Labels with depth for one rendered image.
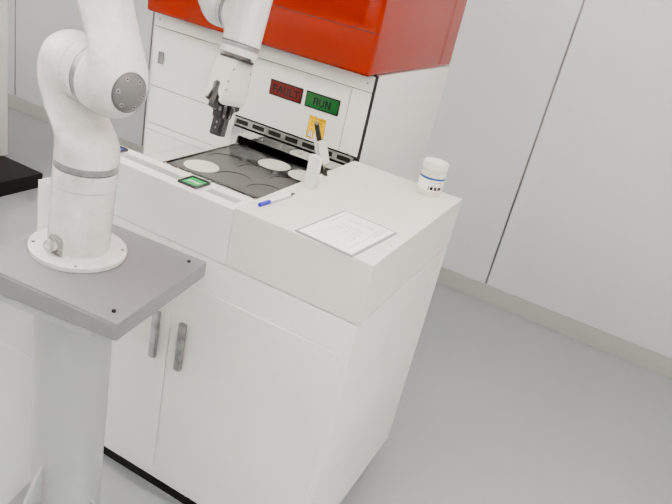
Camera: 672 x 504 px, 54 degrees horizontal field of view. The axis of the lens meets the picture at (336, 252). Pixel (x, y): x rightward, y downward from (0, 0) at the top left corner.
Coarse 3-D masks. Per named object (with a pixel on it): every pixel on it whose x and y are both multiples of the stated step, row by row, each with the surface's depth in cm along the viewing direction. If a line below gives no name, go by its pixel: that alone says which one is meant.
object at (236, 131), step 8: (232, 128) 213; (240, 128) 212; (232, 136) 214; (248, 136) 211; (256, 136) 210; (264, 136) 209; (264, 144) 209; (272, 144) 208; (280, 144) 207; (288, 144) 206; (288, 152) 206; (296, 152) 205; (304, 152) 204; (312, 152) 204
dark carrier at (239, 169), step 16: (240, 144) 210; (208, 160) 190; (224, 160) 193; (240, 160) 196; (256, 160) 199; (208, 176) 178; (224, 176) 181; (240, 176) 183; (256, 176) 186; (272, 176) 189; (288, 176) 192; (256, 192) 175; (272, 192) 177
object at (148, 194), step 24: (120, 168) 157; (144, 168) 156; (168, 168) 160; (120, 192) 160; (144, 192) 156; (168, 192) 153; (192, 192) 149; (216, 192) 153; (120, 216) 162; (144, 216) 158; (168, 216) 155; (192, 216) 151; (216, 216) 148; (192, 240) 153; (216, 240) 150
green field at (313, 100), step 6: (312, 96) 198; (318, 96) 197; (306, 102) 199; (312, 102) 198; (318, 102) 197; (324, 102) 197; (330, 102) 196; (336, 102) 195; (318, 108) 198; (324, 108) 197; (330, 108) 196; (336, 108) 195; (336, 114) 196
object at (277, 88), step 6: (276, 84) 202; (282, 84) 201; (270, 90) 204; (276, 90) 203; (282, 90) 202; (288, 90) 201; (294, 90) 200; (300, 90) 199; (282, 96) 202; (288, 96) 202; (294, 96) 201; (300, 96) 200
